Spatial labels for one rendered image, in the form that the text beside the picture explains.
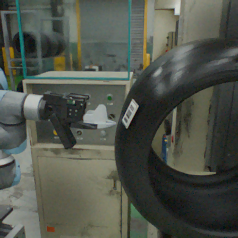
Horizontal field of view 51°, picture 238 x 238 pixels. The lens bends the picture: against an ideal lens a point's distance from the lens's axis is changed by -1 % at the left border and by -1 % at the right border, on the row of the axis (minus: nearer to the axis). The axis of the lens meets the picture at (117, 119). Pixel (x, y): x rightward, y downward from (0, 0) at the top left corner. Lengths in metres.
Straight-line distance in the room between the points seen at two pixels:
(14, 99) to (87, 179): 0.83
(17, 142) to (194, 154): 0.66
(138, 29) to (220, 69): 9.56
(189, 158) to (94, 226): 0.81
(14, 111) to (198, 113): 0.65
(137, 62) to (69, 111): 9.48
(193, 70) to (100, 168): 0.96
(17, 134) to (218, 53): 0.58
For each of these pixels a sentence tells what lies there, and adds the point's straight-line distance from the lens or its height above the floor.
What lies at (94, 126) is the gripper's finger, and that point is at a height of 1.23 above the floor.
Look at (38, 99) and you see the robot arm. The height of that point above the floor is 1.30.
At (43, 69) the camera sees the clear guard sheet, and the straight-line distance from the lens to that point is 1.36.
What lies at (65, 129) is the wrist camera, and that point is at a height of 1.22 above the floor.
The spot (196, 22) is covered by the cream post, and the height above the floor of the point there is 1.52.
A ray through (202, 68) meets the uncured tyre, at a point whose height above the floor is 1.40.
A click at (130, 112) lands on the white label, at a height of 1.30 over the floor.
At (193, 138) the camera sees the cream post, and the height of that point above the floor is 1.09.
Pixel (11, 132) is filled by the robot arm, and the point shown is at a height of 1.21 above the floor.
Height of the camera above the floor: 1.46
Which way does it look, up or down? 18 degrees down
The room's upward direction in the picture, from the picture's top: straight up
